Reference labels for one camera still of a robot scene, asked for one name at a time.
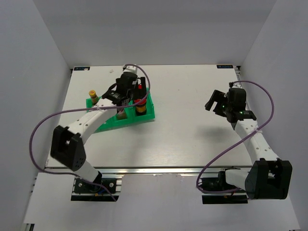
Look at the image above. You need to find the green bin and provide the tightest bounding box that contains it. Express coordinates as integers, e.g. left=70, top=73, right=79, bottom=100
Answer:
left=113, top=107, right=135, bottom=127
left=85, top=99, right=117, bottom=134

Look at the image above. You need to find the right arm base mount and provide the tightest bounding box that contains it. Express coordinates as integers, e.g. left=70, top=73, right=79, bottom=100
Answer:
left=197, top=170, right=248, bottom=205

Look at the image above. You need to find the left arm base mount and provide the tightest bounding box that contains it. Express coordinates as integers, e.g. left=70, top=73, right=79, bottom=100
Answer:
left=71, top=174, right=123, bottom=202

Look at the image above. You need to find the blue corner sticker right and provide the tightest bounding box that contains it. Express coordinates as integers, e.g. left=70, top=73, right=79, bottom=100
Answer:
left=216, top=64, right=234, bottom=69

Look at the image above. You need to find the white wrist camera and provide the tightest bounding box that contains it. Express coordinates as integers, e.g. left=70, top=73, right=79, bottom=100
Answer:
left=229, top=82, right=243, bottom=89
left=123, top=65, right=138, bottom=75

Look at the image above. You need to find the red cap sauce jar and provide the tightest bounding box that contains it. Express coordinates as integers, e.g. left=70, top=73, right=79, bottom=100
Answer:
left=134, top=99, right=147, bottom=116

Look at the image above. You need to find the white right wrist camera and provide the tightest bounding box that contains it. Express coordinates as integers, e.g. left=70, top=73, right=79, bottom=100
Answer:
left=229, top=82, right=243, bottom=89

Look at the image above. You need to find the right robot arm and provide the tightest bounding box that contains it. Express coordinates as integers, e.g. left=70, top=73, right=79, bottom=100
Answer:
left=205, top=88, right=293, bottom=200

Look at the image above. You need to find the blue corner sticker left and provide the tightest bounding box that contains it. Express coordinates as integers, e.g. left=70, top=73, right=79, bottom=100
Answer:
left=73, top=66, right=90, bottom=71

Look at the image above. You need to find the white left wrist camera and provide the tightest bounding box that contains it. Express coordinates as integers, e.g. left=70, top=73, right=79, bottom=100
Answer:
left=123, top=65, right=138, bottom=75

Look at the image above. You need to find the green bin left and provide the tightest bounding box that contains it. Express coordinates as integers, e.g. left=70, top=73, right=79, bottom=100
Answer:
left=85, top=99, right=117, bottom=134

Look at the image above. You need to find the pink cap spice jar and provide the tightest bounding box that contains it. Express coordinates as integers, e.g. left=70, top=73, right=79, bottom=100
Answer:
left=116, top=109, right=127, bottom=120

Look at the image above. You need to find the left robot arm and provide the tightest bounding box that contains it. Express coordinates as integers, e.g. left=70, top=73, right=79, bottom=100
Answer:
left=51, top=72, right=147, bottom=192

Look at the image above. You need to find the blue corner sticker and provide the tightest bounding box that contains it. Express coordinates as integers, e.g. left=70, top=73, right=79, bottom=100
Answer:
left=216, top=64, right=234, bottom=69
left=73, top=66, right=90, bottom=71

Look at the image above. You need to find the green bin middle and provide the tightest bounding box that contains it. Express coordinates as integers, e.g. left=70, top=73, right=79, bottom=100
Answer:
left=113, top=107, right=135, bottom=127

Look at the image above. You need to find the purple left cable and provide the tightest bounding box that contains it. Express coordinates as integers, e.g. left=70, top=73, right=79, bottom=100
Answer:
left=29, top=64, right=151, bottom=202

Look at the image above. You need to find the green label sauce bottle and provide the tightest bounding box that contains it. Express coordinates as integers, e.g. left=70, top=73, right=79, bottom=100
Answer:
left=89, top=90, right=99, bottom=105

